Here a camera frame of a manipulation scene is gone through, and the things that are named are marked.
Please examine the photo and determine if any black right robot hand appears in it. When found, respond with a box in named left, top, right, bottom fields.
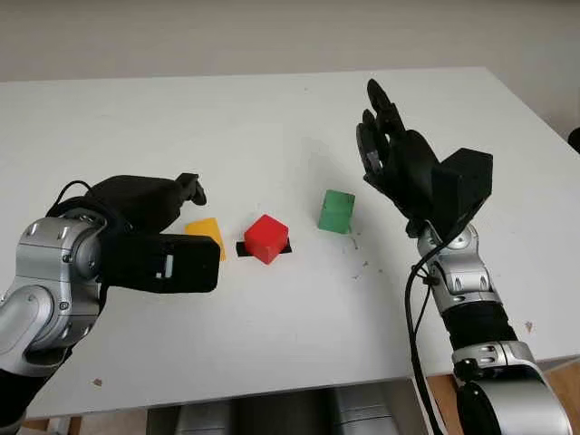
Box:
left=355, top=79, right=440, bottom=239

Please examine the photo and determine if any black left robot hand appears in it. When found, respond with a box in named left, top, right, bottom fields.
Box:
left=88, top=171, right=208, bottom=236

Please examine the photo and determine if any yellow wooden block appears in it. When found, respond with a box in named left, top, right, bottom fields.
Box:
left=184, top=217, right=227, bottom=262

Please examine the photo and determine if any green wooden block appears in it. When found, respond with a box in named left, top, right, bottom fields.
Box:
left=317, top=188, right=356, bottom=235

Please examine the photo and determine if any red wooden block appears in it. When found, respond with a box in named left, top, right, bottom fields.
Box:
left=243, top=214, right=290, bottom=266

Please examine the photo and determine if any black tape strip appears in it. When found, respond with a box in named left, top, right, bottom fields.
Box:
left=235, top=241, right=295, bottom=258

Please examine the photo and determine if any grey robot thigh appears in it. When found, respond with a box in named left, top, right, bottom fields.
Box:
left=174, top=401, right=237, bottom=435
left=334, top=384, right=400, bottom=435

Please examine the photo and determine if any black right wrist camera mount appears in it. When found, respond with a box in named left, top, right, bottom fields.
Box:
left=430, top=148, right=494, bottom=241

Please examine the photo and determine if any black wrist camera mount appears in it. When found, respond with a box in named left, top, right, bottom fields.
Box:
left=430, top=148, right=494, bottom=241
left=101, top=233, right=222, bottom=295

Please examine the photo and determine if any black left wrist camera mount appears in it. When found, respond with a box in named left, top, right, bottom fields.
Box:
left=101, top=233, right=222, bottom=295

